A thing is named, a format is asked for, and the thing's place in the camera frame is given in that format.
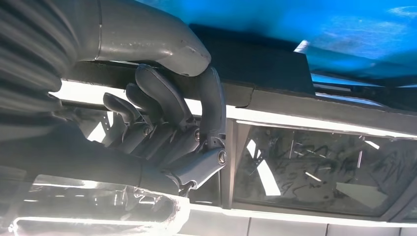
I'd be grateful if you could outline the blue metal shelf rack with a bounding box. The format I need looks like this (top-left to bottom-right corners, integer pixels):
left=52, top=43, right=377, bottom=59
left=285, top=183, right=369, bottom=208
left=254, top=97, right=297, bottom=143
left=137, top=0, right=417, bottom=89

